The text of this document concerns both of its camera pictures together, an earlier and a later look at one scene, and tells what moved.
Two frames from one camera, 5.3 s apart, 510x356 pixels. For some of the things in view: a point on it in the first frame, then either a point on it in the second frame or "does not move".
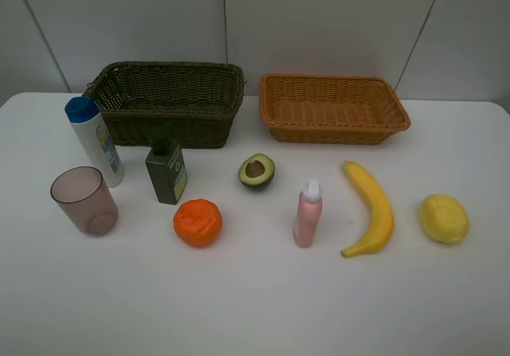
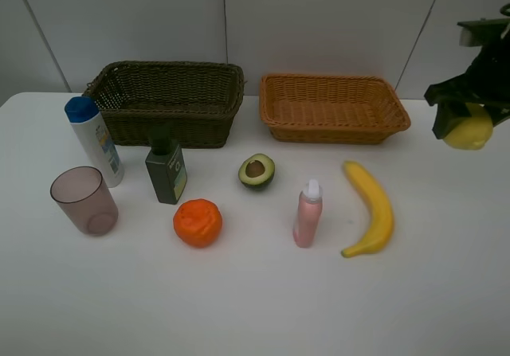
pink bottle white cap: (307, 213) does not move
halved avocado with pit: (256, 172) does not move
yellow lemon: (445, 218) → (474, 131)
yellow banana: (380, 222) does not move
